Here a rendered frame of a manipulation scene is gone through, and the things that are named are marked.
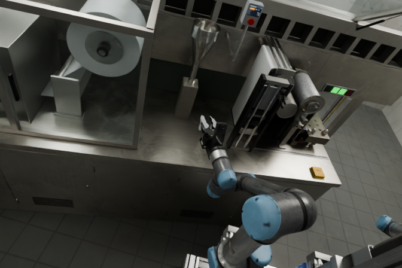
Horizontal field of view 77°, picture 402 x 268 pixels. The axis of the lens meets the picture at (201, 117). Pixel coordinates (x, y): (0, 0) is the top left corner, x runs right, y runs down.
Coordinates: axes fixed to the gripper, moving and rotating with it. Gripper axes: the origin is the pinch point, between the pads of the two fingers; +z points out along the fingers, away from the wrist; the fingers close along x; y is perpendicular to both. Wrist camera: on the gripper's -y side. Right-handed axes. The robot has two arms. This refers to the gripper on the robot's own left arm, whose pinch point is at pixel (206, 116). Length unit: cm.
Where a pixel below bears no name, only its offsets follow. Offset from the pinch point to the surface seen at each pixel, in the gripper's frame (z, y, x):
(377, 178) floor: 13, 87, 277
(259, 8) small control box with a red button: 21, -48, 11
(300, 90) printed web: 18, -13, 65
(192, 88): 30.2, 6.8, 3.1
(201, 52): 30.0, -16.5, -1.0
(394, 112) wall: 110, 54, 395
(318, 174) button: -20, 20, 82
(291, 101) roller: 12, -8, 57
